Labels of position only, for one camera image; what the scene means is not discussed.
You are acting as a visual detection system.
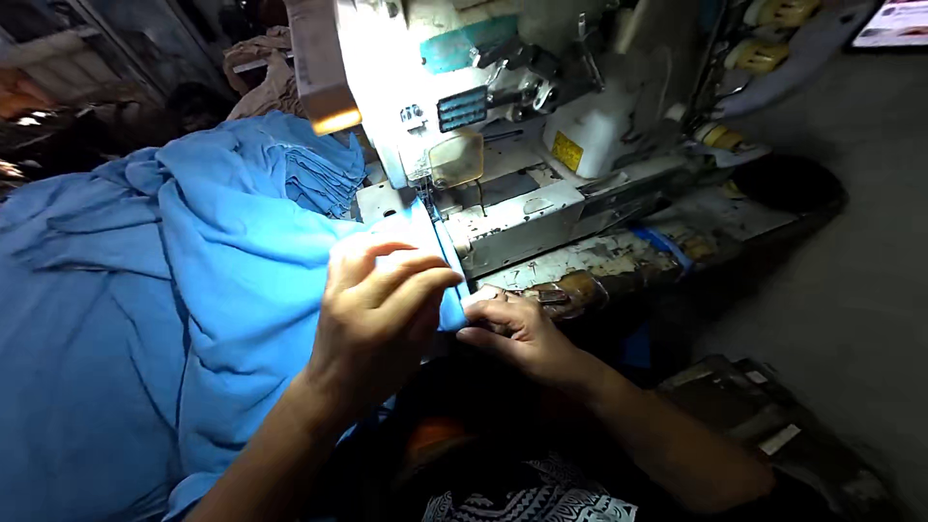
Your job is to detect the pile of blue garments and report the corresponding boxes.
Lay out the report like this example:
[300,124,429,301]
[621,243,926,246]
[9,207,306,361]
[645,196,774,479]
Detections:
[0,111,400,522]

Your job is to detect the screen device with dark frame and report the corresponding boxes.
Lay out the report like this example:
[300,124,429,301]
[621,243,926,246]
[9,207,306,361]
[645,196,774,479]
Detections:
[847,0,928,55]

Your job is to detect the white container with yellow label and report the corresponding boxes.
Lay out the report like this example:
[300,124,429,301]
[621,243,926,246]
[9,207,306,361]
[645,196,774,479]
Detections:
[544,83,635,180]

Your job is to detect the person's left forearm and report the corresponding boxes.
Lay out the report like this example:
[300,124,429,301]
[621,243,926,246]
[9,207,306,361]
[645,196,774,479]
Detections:
[185,376,363,522]

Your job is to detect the light blue fabric piece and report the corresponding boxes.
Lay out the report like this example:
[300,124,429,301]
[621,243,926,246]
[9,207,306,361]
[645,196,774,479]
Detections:
[370,197,472,333]

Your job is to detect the pile of brown cloth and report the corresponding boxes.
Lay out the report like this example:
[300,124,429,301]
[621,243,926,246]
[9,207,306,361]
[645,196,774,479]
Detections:
[222,26,310,121]

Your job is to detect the dark stacked crate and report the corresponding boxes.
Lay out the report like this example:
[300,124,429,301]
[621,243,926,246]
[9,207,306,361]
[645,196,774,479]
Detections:
[656,354,903,522]

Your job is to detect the white industrial sewing machine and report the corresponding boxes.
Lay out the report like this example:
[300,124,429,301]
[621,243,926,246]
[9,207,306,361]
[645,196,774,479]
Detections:
[284,0,726,281]

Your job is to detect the person's right forearm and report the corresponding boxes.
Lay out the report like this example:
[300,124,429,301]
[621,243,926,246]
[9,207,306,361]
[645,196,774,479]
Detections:
[587,362,777,517]

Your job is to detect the person's body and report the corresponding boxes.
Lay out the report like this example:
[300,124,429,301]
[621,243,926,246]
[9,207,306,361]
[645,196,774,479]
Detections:
[312,355,639,522]

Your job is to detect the blue strip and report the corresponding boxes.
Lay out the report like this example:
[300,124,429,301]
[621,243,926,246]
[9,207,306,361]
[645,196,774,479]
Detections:
[629,226,695,276]

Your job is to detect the sewing machine table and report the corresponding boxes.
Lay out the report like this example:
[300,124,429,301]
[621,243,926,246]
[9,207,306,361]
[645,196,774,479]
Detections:
[467,163,848,322]

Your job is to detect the person's left hand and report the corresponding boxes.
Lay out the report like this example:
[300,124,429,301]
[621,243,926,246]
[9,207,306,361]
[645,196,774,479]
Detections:
[305,239,463,425]

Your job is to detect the person's right hand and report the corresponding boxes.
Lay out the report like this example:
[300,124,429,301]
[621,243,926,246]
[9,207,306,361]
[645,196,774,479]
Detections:
[457,284,609,401]

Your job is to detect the black round object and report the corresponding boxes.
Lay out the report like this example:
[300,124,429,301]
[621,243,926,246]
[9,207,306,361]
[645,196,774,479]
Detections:
[731,152,848,216]

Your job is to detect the stack of cut blue pieces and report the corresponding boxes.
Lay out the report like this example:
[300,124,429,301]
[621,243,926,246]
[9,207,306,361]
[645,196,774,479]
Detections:
[264,132,368,220]

